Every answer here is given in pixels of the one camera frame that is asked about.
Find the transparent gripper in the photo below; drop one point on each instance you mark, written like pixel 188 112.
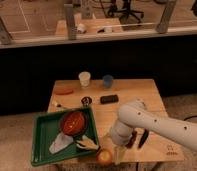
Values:
pixel 119 152

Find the red yellow apple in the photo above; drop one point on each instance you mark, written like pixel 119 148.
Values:
pixel 104 157

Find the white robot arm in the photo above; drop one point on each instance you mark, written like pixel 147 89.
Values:
pixel 134 115

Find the blue cup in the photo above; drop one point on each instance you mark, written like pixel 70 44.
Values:
pixel 108 81

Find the white paper cup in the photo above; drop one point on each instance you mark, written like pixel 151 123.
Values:
pixel 84 78

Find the dark grape bunch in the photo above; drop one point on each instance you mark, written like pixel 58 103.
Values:
pixel 132 140

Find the beige toy hand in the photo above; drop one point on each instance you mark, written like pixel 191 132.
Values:
pixel 86 143

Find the black rectangular block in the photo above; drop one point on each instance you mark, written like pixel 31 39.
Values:
pixel 109 99

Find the red bowl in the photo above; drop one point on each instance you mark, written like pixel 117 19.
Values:
pixel 73 123

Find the white cloth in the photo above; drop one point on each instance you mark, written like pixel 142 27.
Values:
pixel 61 142

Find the green plastic tray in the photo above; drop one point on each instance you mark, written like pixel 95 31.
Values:
pixel 47 127

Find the orange flat lid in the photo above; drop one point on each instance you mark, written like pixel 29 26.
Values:
pixel 63 91

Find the wooden background table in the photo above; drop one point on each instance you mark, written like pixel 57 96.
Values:
pixel 92 26

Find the black office chair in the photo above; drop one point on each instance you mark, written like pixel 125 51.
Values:
pixel 126 10

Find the black handled knife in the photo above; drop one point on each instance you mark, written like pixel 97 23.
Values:
pixel 143 138

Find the right grey post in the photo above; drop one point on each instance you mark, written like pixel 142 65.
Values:
pixel 162 27

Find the grey post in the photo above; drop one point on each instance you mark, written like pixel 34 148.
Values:
pixel 70 21
pixel 5 37
pixel 162 27

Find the middle grey post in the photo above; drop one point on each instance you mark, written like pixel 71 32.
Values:
pixel 70 21

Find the left grey post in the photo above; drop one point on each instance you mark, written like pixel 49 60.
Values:
pixel 5 37

